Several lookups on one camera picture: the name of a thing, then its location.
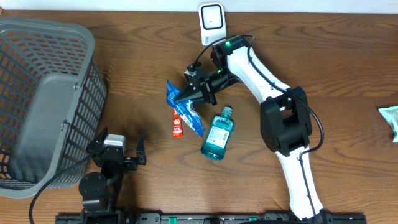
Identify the green tissue pack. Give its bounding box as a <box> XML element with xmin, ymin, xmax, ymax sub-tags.
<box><xmin>378</xmin><ymin>106</ymin><xmax>398</xmax><ymax>143</ymax></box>

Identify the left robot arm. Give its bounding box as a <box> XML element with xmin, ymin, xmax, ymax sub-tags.
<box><xmin>78</xmin><ymin>128</ymin><xmax>147</xmax><ymax>223</ymax></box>

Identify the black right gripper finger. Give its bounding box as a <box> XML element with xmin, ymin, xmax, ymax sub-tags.
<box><xmin>174</xmin><ymin>95</ymin><xmax>205</xmax><ymax>104</ymax></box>
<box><xmin>177</xmin><ymin>82</ymin><xmax>201</xmax><ymax>100</ymax></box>

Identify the blue mouthwash bottle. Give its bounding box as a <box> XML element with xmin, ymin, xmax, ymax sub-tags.
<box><xmin>201</xmin><ymin>106</ymin><xmax>234</xmax><ymax>161</ymax></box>

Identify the red Nescafe coffee stick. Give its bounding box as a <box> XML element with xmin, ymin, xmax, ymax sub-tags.
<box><xmin>172</xmin><ymin>109</ymin><xmax>183</xmax><ymax>138</ymax></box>

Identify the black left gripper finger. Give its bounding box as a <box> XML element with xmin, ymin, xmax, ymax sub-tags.
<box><xmin>136</xmin><ymin>133</ymin><xmax>146</xmax><ymax>158</ymax></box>
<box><xmin>91</xmin><ymin>127</ymin><xmax>108</xmax><ymax>146</ymax></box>

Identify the blue Oreo cookie pack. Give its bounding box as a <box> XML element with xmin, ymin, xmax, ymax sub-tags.
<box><xmin>166</xmin><ymin>80</ymin><xmax>205</xmax><ymax>138</ymax></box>

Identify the grey plastic shopping basket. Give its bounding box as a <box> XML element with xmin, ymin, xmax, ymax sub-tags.
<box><xmin>1</xmin><ymin>16</ymin><xmax>106</xmax><ymax>199</ymax></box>

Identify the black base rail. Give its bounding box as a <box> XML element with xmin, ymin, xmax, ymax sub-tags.
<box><xmin>55</xmin><ymin>211</ymin><xmax>367</xmax><ymax>224</ymax></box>

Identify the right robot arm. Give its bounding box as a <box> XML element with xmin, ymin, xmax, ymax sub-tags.
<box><xmin>173</xmin><ymin>35</ymin><xmax>324</xmax><ymax>222</ymax></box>

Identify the white barcode scanner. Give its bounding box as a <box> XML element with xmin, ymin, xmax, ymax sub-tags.
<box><xmin>198</xmin><ymin>2</ymin><xmax>227</xmax><ymax>46</ymax></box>

